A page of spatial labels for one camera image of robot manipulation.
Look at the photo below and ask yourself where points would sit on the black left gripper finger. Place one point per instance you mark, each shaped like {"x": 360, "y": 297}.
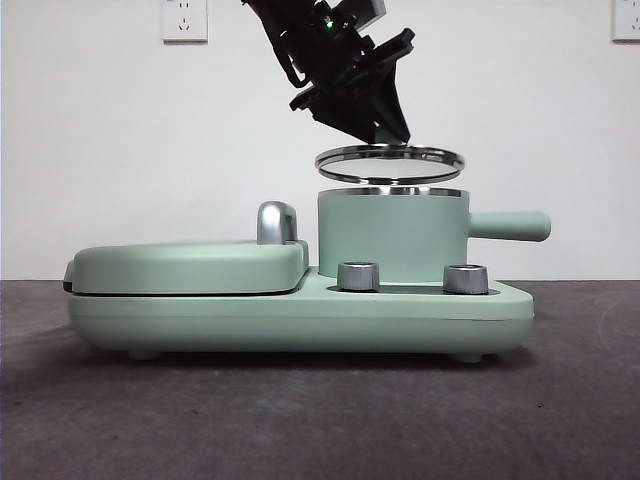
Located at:
{"x": 347, "y": 115}
{"x": 390, "y": 100}

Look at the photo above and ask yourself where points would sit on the glass lid with green knob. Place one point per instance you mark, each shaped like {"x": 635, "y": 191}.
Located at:
{"x": 390, "y": 167}

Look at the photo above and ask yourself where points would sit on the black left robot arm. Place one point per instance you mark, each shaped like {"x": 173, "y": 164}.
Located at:
{"x": 285, "y": 25}

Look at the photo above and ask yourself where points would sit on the silver control knob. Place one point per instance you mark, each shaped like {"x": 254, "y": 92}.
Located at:
{"x": 465, "y": 279}
{"x": 357, "y": 276}

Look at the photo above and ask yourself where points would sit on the mint green breakfast machine base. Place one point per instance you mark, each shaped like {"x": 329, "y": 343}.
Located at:
{"x": 300, "y": 325}

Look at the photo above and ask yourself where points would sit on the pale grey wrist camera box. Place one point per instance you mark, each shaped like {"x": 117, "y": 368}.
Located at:
{"x": 365, "y": 12}

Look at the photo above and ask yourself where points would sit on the white wall socket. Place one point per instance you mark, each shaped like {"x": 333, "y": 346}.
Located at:
{"x": 627, "y": 20}
{"x": 184, "y": 22}

